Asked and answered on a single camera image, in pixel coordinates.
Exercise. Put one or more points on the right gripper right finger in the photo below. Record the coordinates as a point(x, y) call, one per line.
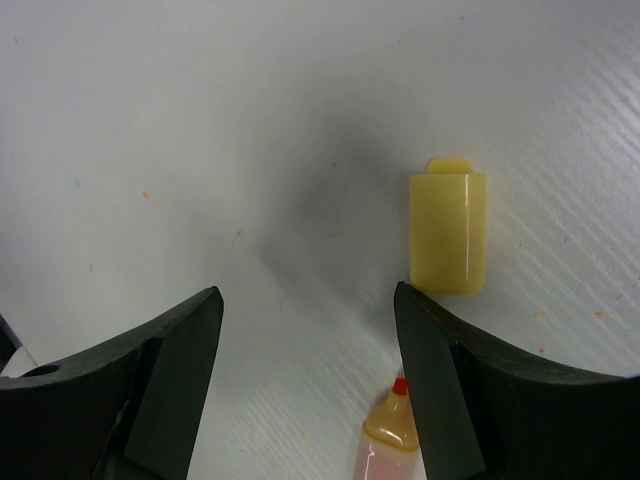
point(486, 409)

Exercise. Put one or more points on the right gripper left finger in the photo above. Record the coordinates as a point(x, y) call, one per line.
point(127, 408)

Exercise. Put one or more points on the orange pink highlighter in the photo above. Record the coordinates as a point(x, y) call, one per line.
point(389, 443)

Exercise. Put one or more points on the yellow highlighter cap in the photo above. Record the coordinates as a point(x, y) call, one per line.
point(447, 228)

